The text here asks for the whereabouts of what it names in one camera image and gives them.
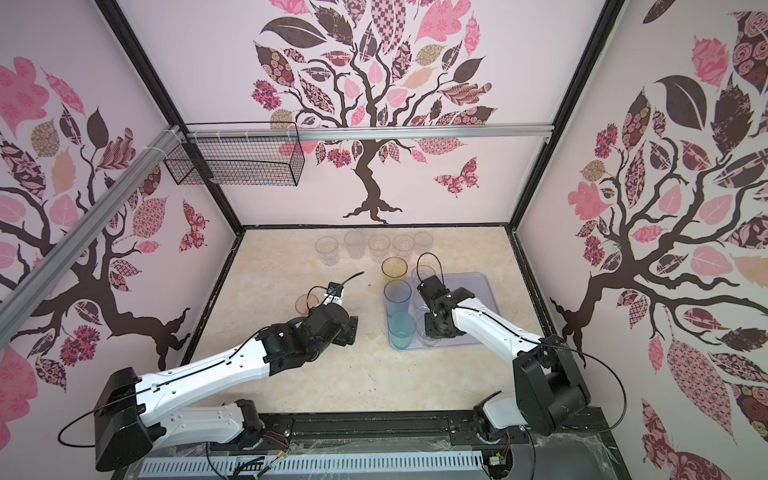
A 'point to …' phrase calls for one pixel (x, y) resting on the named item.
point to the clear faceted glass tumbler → (379, 245)
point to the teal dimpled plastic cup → (401, 328)
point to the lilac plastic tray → (476, 284)
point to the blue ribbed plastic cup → (397, 294)
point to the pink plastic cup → (305, 302)
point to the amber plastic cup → (394, 267)
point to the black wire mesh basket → (239, 153)
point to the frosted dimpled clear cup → (423, 242)
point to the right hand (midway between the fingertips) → (439, 327)
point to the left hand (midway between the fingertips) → (344, 320)
